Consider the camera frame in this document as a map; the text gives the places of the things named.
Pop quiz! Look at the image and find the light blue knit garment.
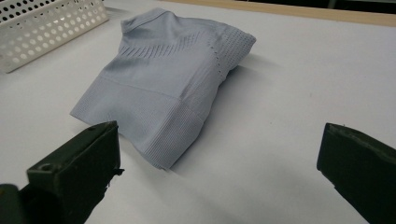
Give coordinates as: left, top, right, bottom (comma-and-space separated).
69, 7, 258, 171

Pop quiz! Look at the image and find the white perforated plastic basket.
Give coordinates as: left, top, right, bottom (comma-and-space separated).
0, 0, 110, 75

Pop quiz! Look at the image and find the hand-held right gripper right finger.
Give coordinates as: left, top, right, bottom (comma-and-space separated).
317, 122, 396, 224

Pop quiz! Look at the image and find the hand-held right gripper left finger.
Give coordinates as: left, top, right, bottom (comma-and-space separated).
26, 120, 125, 224

